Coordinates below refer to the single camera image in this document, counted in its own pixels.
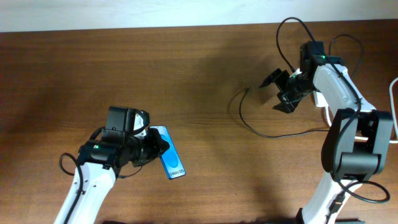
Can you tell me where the black USB charging cable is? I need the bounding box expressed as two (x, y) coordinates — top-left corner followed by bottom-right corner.
(238, 33), (365, 139)

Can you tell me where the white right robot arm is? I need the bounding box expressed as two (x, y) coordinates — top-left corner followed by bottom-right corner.
(261, 41), (393, 223)

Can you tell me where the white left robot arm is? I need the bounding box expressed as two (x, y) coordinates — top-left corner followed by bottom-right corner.
(55, 106), (170, 223)

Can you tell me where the white power strip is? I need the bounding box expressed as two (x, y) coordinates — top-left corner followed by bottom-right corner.
(313, 91), (328, 108)

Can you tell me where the blue Samsung smartphone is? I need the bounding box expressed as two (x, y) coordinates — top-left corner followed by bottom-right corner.
(153, 126), (186, 180)

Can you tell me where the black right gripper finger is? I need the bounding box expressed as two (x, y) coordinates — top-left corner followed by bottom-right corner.
(259, 68), (290, 88)
(272, 92), (300, 114)

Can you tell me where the white power strip cord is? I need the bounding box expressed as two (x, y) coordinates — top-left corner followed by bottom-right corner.
(323, 77), (398, 142)

